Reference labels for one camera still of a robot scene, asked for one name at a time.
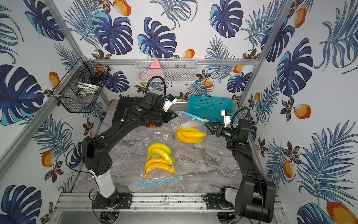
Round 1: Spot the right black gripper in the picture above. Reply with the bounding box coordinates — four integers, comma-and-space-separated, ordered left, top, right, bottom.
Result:
205, 120, 237, 141

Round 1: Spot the clear zip-top bag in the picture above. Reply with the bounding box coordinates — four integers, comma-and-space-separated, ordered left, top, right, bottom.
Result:
123, 125, 185, 188
169, 111, 208, 142

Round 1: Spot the yellow banana bunch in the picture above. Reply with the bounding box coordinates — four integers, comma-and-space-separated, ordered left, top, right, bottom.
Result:
177, 128, 206, 144
144, 143, 177, 179

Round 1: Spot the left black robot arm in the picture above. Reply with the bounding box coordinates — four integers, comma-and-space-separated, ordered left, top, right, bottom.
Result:
82, 93, 177, 199

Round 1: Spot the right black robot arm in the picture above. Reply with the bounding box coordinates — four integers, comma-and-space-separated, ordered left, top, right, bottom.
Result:
205, 107, 276, 223

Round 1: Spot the yellow banana bunch on table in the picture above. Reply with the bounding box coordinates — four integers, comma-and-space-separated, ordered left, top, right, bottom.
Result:
144, 143, 177, 179

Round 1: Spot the clear zip-top bag on table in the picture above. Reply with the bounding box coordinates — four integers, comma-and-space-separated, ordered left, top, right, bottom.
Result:
123, 125, 185, 188

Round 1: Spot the teal plastic basket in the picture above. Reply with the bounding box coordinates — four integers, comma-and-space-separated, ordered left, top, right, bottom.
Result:
187, 96, 235, 123

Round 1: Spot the pink triangular item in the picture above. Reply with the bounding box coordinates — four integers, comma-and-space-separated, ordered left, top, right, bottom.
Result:
145, 59, 165, 80

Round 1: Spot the black plastic tool case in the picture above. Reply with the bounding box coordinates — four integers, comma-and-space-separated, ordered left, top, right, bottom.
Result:
112, 97, 161, 128

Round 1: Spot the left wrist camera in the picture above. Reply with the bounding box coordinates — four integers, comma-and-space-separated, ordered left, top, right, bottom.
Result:
163, 94, 177, 112

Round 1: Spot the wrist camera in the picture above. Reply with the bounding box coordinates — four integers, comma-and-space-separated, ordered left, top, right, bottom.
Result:
163, 94, 177, 112
221, 110, 232, 127

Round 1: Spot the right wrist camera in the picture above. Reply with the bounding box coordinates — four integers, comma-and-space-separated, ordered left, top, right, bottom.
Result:
221, 110, 232, 127

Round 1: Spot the white wire wall basket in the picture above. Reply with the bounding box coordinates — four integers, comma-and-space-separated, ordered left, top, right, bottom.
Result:
135, 58, 198, 82

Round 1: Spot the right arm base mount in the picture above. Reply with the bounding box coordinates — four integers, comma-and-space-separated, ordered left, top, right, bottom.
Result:
203, 193, 235, 210

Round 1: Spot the black wire basket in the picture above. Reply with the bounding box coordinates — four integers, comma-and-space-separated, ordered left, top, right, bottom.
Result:
51, 58, 111, 113

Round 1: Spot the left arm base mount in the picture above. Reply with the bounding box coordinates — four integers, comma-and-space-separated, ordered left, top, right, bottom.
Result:
93, 191, 133, 210

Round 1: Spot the aluminium front rail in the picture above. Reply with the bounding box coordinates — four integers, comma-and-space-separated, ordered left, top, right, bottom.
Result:
54, 192, 284, 212

